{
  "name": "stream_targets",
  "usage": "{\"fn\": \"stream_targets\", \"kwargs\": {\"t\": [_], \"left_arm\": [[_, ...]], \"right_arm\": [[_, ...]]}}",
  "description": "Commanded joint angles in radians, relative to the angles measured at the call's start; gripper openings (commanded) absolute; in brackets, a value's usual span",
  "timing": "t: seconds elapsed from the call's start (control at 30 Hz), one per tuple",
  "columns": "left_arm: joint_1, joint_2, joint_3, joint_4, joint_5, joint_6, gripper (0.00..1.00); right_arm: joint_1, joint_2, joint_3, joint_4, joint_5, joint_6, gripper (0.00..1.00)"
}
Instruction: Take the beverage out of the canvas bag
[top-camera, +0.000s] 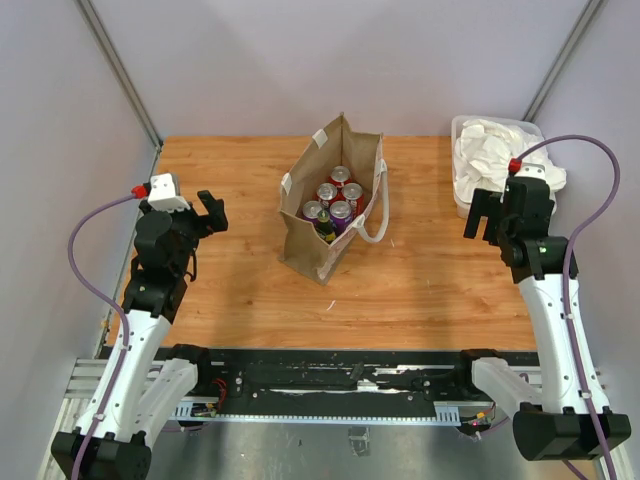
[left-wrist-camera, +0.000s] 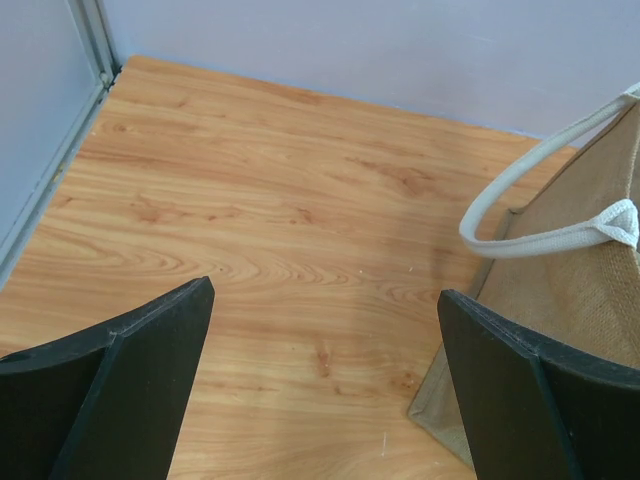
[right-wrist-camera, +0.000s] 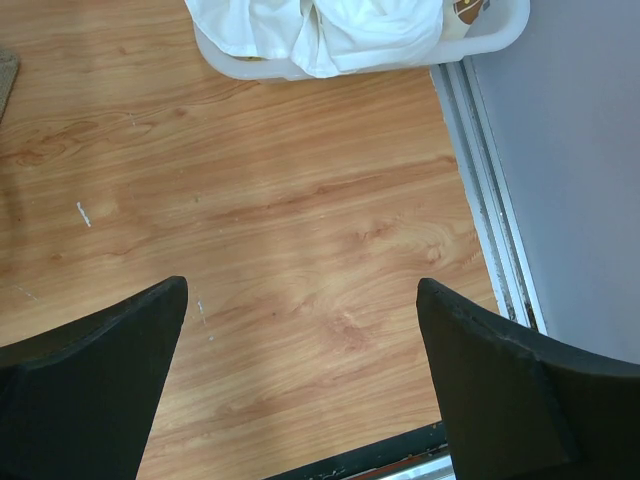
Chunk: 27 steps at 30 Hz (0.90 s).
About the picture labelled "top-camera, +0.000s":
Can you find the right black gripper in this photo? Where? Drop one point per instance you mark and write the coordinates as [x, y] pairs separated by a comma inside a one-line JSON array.
[[487, 203]]

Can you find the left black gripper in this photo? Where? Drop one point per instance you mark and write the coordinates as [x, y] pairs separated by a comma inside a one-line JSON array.
[[214, 221]]

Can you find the red cola can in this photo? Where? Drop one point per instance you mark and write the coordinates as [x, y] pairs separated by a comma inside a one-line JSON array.
[[340, 176], [327, 194], [353, 194]]

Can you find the purple soda can front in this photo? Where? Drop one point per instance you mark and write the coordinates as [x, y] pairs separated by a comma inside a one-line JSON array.
[[341, 216]]

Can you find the purple soda can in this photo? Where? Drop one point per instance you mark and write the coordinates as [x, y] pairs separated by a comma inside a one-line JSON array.
[[311, 210], [341, 216]]

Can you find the red cola can back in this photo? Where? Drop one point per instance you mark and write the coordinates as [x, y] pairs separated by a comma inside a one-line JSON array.
[[340, 176]]

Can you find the burlap canvas bag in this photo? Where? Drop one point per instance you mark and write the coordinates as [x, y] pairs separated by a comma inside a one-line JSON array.
[[362, 153]]

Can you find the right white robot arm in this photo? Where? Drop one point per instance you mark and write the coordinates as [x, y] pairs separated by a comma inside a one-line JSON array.
[[569, 416]]

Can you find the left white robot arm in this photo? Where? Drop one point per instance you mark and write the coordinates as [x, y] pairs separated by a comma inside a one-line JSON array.
[[114, 437]]

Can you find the crumpled white cloth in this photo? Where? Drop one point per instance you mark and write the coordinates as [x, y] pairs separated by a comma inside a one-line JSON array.
[[500, 155]]

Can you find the purple soda can left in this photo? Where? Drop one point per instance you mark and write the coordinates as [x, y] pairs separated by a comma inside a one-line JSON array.
[[311, 210]]

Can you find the dark glass bottle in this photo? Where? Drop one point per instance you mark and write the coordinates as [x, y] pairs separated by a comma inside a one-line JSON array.
[[324, 227]]

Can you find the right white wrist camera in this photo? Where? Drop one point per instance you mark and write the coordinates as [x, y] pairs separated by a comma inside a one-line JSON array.
[[531, 170]]

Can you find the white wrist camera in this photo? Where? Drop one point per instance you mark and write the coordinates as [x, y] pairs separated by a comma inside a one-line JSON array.
[[165, 195], [531, 170]]

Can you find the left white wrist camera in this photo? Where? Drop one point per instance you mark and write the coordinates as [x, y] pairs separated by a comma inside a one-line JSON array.
[[165, 195]]

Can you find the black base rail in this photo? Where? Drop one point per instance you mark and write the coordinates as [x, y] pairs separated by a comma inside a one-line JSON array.
[[290, 379]]

